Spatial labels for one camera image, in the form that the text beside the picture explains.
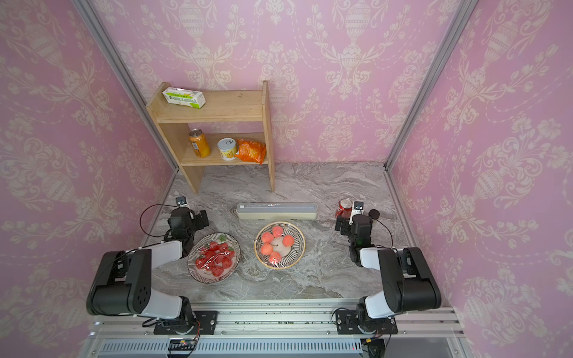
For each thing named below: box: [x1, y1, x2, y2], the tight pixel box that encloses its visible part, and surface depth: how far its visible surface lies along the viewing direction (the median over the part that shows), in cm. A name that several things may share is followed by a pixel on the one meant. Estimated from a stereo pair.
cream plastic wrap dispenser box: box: [235, 202, 318, 221], surface depth 100 cm
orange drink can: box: [188, 128, 212, 159], surface depth 91 cm
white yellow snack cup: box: [217, 137, 238, 162], surface depth 94 cm
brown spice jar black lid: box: [368, 208, 380, 221], surface depth 92 cm
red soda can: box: [334, 197, 353, 220], surface depth 94 cm
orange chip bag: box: [234, 138, 267, 165], surface depth 93 cm
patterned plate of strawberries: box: [187, 231, 241, 284], surface depth 86 cm
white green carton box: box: [161, 86, 207, 109], surface depth 81 cm
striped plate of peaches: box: [253, 220, 306, 270], surface depth 91 cm
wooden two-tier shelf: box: [146, 80, 276, 194], surface depth 83 cm
